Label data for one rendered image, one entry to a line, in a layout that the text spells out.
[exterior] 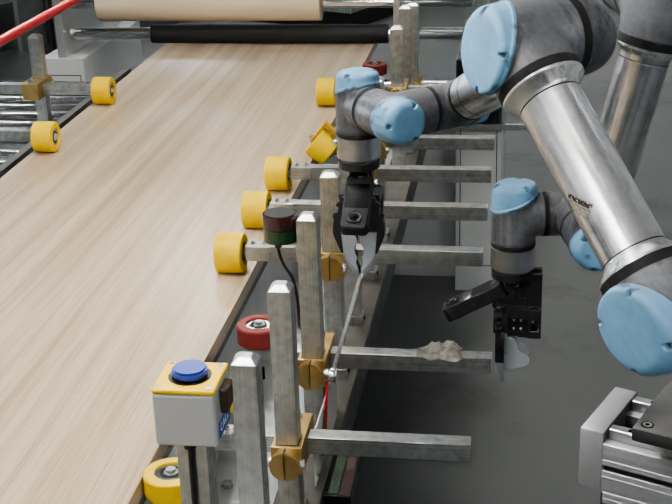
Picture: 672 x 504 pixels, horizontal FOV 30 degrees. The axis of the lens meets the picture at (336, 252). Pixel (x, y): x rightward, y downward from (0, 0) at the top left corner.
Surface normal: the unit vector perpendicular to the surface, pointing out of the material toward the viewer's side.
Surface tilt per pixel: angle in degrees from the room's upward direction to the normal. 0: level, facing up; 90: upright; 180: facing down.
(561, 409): 0
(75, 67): 90
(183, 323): 0
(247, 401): 90
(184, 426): 90
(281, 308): 90
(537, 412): 0
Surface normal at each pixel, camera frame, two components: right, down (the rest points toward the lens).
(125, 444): -0.03, -0.93
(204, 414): -0.15, 0.37
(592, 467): -0.53, 0.33
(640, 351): -0.82, 0.32
